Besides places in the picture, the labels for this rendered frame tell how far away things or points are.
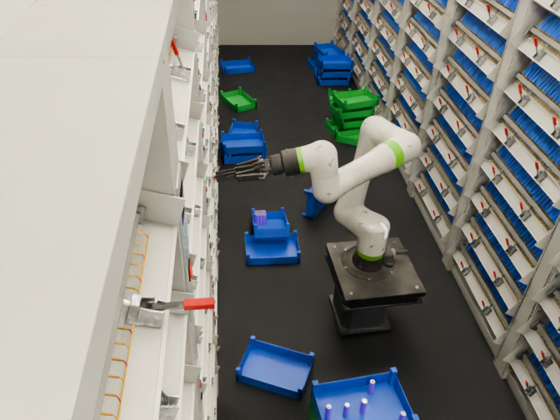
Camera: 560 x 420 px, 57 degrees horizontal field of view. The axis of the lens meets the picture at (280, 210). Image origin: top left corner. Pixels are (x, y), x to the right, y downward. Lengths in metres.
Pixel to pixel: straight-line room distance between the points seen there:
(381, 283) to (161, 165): 1.76
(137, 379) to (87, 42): 0.40
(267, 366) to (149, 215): 1.76
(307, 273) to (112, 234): 2.52
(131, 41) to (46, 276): 0.41
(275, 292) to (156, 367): 2.18
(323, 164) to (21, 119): 1.37
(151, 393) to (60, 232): 0.25
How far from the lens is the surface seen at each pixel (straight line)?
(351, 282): 2.33
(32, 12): 0.84
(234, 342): 2.54
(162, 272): 0.69
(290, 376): 2.42
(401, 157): 2.07
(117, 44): 0.69
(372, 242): 2.29
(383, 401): 1.92
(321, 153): 1.79
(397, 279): 2.40
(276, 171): 1.81
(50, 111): 0.54
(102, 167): 0.44
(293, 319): 2.63
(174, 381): 0.82
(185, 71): 1.20
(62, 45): 0.70
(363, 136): 2.22
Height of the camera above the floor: 1.98
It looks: 37 degrees down
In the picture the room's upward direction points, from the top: 2 degrees clockwise
